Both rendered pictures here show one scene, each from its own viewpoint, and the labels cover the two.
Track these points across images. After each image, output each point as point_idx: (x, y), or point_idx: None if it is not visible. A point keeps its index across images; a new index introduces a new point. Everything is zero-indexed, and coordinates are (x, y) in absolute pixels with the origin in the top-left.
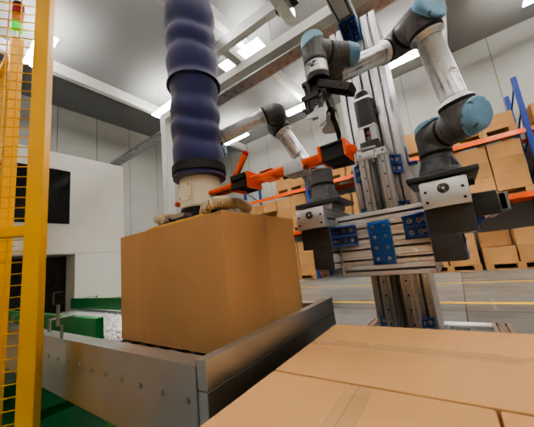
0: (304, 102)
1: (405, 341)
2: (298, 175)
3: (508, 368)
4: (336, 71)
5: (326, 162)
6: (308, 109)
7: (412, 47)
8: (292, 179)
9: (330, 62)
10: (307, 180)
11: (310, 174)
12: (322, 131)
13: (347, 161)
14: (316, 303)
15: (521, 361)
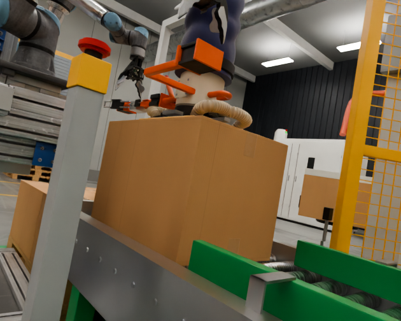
0: (142, 72)
1: None
2: (136, 111)
3: (93, 200)
4: (119, 40)
5: (131, 113)
6: (141, 79)
7: (61, 7)
8: (136, 109)
9: (128, 44)
10: (28, 17)
11: (56, 38)
12: (123, 80)
13: (119, 111)
14: (86, 200)
15: (85, 199)
